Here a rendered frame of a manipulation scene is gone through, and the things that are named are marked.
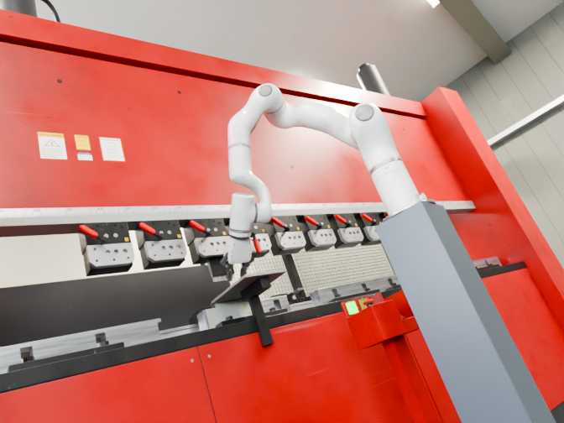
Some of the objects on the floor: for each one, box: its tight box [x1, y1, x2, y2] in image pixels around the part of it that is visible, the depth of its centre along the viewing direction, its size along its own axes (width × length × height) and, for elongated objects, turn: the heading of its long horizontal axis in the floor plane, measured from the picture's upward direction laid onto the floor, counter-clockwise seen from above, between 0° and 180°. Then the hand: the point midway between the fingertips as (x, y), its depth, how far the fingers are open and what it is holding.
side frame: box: [420, 86, 564, 332], centre depth 327 cm, size 25×85×230 cm, turn 177°
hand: (236, 274), depth 166 cm, fingers open, 5 cm apart
